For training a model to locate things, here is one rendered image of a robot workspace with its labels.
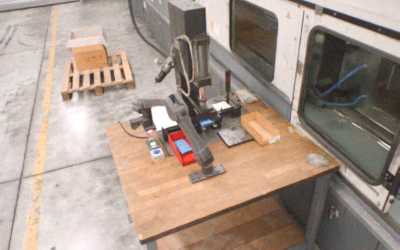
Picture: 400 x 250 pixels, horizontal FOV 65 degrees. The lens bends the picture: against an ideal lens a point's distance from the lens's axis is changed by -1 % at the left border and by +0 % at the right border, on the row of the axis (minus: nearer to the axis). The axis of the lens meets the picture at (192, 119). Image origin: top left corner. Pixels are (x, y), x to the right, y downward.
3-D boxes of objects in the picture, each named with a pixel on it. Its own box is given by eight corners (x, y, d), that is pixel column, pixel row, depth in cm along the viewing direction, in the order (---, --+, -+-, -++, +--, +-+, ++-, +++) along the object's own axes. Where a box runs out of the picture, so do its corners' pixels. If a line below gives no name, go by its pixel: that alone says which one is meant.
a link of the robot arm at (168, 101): (133, 98, 174) (170, 98, 153) (146, 92, 180) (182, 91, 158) (141, 118, 179) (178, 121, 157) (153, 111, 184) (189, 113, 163)
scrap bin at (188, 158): (182, 166, 175) (181, 158, 172) (168, 142, 195) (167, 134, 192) (202, 160, 179) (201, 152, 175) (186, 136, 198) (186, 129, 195)
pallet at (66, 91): (67, 68, 534) (65, 60, 526) (126, 58, 554) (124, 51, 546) (63, 101, 437) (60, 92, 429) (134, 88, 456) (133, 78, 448)
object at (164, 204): (163, 333, 187) (138, 240, 137) (127, 213, 264) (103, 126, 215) (316, 261, 219) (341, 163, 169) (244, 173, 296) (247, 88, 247)
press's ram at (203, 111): (192, 128, 194) (188, 84, 178) (177, 108, 214) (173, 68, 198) (218, 120, 199) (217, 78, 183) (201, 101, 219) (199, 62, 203)
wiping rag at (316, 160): (298, 159, 176) (314, 171, 166) (298, 155, 175) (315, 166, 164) (318, 151, 180) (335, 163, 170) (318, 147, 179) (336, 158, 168)
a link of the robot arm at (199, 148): (198, 164, 165) (167, 111, 161) (206, 158, 169) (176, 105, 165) (206, 163, 160) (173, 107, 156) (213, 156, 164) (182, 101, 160)
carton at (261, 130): (261, 147, 187) (261, 136, 182) (240, 126, 206) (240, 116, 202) (279, 141, 190) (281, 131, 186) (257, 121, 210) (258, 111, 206)
